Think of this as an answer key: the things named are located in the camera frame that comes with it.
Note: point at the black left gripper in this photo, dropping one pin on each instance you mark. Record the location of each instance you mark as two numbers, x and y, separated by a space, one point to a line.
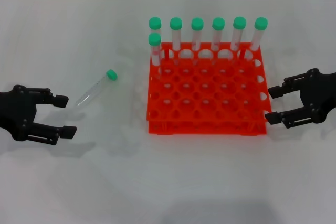
15 111

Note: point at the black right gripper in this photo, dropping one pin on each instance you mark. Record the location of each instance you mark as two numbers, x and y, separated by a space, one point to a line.
321 95

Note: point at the green-capped clear test tube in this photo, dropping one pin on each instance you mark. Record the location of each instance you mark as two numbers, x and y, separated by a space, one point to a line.
218 23
176 23
261 23
92 91
155 23
239 22
155 39
197 23

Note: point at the orange plastic test tube rack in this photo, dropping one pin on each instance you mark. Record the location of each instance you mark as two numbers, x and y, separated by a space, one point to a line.
231 131

